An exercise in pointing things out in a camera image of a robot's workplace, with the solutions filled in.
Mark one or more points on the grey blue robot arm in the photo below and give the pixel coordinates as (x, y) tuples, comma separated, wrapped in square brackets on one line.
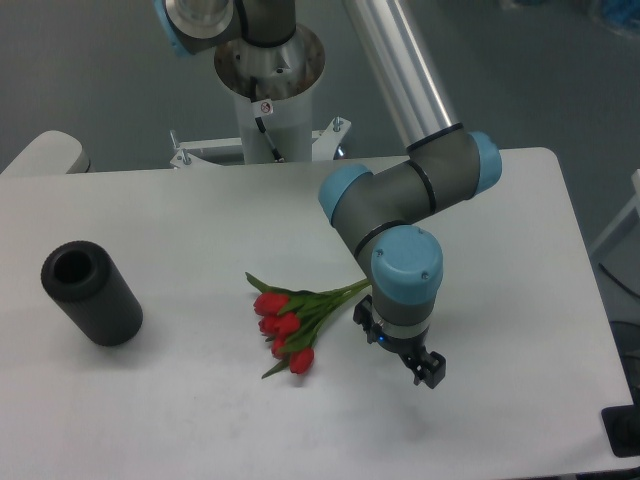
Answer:
[(377, 215)]

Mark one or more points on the white chair back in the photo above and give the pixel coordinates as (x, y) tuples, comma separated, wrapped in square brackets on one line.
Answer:
[(51, 153)]

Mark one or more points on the white frame at right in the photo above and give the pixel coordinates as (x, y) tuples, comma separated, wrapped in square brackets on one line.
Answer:
[(621, 224)]

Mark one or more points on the black cylindrical vase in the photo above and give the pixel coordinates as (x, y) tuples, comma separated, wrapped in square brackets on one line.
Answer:
[(82, 279)]

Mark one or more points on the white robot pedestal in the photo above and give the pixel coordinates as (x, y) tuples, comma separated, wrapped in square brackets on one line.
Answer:
[(272, 90)]

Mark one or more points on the black box at table edge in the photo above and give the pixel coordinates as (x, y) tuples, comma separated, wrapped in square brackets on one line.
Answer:
[(622, 428)]

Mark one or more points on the red tulip bouquet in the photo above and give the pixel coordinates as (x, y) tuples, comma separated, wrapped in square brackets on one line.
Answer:
[(291, 321)]

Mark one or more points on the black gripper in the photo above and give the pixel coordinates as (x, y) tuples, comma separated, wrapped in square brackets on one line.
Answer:
[(427, 367)]

